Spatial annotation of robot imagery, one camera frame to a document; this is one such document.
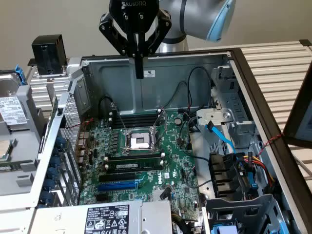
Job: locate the long black expansion slot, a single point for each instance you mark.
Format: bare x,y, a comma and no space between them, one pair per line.
117,178

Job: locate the green RAM stick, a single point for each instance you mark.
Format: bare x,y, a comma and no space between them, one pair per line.
14,165

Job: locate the thin locking lever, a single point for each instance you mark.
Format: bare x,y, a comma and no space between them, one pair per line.
136,149
120,117

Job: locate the empty black RAM slot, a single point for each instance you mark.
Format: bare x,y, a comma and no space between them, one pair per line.
134,157
136,124
136,118

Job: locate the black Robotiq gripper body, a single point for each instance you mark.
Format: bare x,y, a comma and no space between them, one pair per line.
134,17

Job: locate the silver metal drive bay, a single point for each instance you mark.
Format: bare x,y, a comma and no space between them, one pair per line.
234,104

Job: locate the silver chipset heatsink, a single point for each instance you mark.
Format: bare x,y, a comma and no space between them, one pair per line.
156,195

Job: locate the blue plastic disk carrier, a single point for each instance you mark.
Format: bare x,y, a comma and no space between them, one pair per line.
224,230

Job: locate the blue plastic latch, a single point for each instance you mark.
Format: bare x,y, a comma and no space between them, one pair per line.
253,181

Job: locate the silver CPU chip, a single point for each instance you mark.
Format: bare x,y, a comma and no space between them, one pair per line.
4,151

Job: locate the grey parts rack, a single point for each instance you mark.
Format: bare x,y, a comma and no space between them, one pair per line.
26,151

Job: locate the open PC case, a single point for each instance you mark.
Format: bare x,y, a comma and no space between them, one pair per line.
117,83

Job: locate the silver socket cover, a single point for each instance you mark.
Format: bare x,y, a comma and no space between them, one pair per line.
161,126

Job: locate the black intrusion switch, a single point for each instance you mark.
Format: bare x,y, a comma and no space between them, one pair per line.
59,112

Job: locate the grey power supply with label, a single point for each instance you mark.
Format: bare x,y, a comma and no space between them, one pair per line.
73,219

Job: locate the green Dell motherboard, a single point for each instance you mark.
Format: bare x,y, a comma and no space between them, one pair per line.
170,158

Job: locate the thin grey metal rod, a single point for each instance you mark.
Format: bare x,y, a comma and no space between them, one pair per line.
303,167

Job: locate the blue plastic disk bracket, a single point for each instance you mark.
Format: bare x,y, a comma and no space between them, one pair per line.
20,74

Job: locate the dark framed panel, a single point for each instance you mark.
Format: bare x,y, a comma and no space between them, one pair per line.
296,117

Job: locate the blue slot retainer clip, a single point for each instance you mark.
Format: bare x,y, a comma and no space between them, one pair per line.
56,151
61,142
52,173
50,185
55,162
46,197

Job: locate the CPU socket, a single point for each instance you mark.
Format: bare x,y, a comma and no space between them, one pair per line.
140,140

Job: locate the grey metal disk cage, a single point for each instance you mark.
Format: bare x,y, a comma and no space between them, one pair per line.
243,212

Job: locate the white case label sticker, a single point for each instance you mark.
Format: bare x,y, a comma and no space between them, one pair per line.
150,73

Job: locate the hard disk with white label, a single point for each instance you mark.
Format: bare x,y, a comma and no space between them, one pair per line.
12,109

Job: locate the coin cell battery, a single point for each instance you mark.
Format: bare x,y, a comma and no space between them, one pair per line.
178,121

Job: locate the short black expansion slot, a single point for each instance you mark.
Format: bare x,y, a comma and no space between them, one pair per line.
102,197

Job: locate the black table end cap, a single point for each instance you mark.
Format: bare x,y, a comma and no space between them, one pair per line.
306,44

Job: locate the black plastic fan shroud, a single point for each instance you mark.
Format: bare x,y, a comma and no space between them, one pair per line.
221,175

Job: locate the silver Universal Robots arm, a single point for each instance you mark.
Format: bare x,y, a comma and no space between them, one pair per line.
195,14

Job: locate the silver USB port block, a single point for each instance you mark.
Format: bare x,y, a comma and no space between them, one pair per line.
82,154

